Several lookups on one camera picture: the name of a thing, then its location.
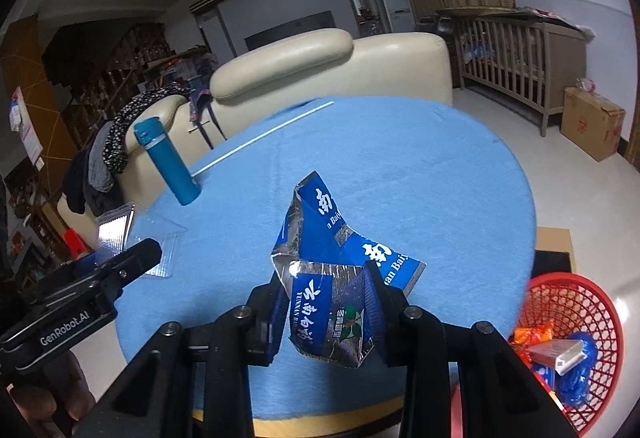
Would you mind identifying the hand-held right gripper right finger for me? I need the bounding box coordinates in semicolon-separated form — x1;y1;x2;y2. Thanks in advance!
364;262;573;438

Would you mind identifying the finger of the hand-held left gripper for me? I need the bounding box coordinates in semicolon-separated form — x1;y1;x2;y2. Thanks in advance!
62;251;103;276
95;238;163;300

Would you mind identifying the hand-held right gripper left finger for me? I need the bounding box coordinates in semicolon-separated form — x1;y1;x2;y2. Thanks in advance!
75;282;292;438

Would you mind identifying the clear plastic clamshell container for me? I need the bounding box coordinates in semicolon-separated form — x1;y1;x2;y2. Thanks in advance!
95;202;188;279

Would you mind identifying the blue foil packaging bag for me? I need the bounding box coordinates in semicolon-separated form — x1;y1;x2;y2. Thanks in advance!
270;171;427;369

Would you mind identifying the orange snack packet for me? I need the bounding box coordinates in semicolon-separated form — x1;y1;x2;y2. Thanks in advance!
510;322;556;364

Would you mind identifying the blue white carton box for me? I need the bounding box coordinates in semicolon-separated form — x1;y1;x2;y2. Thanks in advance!
527;338;587;389

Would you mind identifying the red plastic mesh basket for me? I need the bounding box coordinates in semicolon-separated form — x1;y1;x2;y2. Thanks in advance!
507;272;626;436

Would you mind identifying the blue plastic bag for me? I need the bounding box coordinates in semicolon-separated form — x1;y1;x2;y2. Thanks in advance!
555;332;598;406

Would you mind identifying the person's left hand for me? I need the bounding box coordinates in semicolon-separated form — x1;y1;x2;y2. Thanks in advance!
7;350;98;438

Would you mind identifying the red plastic stool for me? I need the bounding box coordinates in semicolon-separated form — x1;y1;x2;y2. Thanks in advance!
64;228;93;261

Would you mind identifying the grey garment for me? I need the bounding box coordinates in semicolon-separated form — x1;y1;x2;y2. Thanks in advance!
65;123;131;214

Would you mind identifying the teal thermos bottle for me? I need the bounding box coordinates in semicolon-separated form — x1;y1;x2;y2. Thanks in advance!
133;117;201;205

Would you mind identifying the round wooden table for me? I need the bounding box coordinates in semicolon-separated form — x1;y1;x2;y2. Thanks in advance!
192;393;416;438

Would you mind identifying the dark spotted garment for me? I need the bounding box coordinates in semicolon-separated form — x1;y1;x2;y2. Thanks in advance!
107;82;193;174

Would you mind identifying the round table with blue cloth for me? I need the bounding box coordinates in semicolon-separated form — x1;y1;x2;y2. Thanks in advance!
116;96;538;421

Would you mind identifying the thin white stick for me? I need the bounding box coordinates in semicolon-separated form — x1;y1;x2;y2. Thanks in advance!
190;102;335;176

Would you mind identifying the black flat mat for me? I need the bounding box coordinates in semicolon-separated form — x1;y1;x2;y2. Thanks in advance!
534;248;573;280

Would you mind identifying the flat cardboard sheet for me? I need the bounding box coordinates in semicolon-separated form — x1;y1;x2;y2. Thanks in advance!
535;227;576;271

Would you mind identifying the dark wooden display cabinet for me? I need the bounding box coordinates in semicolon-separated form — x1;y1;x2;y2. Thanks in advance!
42;21;171;149

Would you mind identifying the cream leather sofa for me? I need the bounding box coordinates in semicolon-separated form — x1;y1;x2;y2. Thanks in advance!
57;28;453;239

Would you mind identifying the brown cardboard box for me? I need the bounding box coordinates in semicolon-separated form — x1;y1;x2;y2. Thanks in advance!
560;87;626;162

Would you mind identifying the wooden baby crib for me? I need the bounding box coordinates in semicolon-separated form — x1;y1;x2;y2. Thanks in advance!
452;8;588;136

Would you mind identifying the white standing air conditioner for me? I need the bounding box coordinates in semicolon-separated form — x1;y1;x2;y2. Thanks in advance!
376;0;417;33

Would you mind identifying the woven bamboo tray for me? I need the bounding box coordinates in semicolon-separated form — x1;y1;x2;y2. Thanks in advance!
436;4;516;17

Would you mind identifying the wall calendar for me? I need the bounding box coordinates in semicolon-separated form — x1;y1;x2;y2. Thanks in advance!
9;86;46;169

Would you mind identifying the purple bag with strap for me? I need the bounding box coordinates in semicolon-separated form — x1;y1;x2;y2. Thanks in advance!
186;72;227;150

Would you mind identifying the black wall television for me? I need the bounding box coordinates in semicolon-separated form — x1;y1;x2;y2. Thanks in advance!
244;11;335;52

